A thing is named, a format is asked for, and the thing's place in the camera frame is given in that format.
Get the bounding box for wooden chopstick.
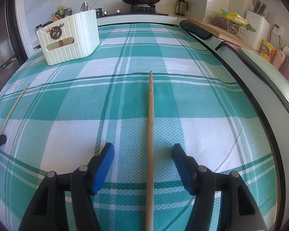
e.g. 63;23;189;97
0;84;29;135
145;71;154;230
90;0;99;10
51;14;59;22

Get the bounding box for silver metal spoon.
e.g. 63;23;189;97
80;1;89;12

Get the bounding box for teal white checkered tablecloth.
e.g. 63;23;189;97
0;23;277;230

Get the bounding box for dark refrigerator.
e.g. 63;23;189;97
0;0;28;91

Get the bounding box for cream utensil holder box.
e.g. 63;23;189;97
37;9;100;66

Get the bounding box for green tray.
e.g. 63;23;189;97
239;48;289;113

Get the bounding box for wooden chopstick in box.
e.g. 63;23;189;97
51;14;59;22
90;0;99;10

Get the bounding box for condiment bottles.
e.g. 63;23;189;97
55;4;72;19

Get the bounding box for pink cup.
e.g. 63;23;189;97
272;49;286;70

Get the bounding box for yellow snack box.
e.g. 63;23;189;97
260;39;277;63

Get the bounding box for wooden cutting board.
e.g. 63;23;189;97
187;17;258;54

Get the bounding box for white knife block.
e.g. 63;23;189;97
241;0;270;52

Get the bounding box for black gas stove top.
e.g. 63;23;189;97
95;4;169;18

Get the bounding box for black mat under board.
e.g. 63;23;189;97
180;20;213;40

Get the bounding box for wire basket with items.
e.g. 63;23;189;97
211;10;256;37

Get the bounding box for glass jar with handle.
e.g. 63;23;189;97
175;0;188;16

